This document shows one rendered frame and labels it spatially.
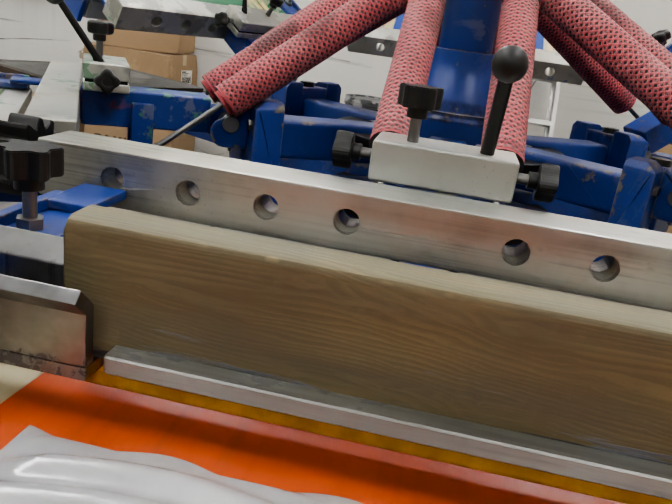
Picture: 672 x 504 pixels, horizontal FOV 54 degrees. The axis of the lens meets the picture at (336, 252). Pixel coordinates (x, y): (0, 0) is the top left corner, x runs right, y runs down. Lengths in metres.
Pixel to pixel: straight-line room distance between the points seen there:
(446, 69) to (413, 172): 0.53
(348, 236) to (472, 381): 0.25
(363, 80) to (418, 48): 3.63
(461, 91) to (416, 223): 0.56
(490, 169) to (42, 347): 0.37
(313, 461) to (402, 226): 0.24
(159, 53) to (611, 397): 4.16
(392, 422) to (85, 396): 0.17
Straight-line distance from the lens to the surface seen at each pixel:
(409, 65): 0.83
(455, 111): 1.06
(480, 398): 0.33
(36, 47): 5.33
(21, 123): 0.66
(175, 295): 0.34
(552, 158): 1.04
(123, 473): 0.33
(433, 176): 0.58
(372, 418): 0.32
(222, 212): 0.57
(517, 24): 0.91
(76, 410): 0.39
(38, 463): 0.34
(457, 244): 0.54
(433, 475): 0.36
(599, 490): 0.37
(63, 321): 0.36
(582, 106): 4.50
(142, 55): 4.40
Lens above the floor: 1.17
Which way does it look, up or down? 19 degrees down
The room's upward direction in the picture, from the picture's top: 8 degrees clockwise
